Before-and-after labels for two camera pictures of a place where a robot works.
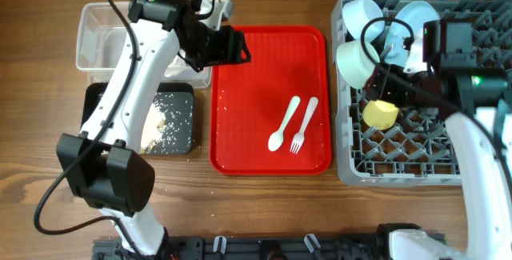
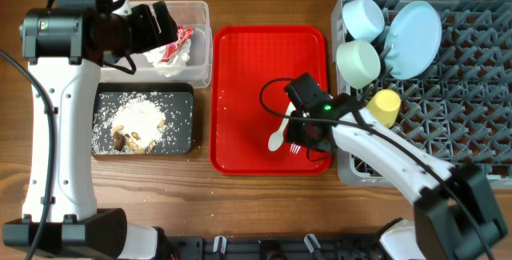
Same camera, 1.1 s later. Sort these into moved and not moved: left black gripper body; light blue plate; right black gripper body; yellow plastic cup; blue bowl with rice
Moved: right black gripper body; left black gripper body
Not moved: blue bowl with rice; yellow plastic cup; light blue plate
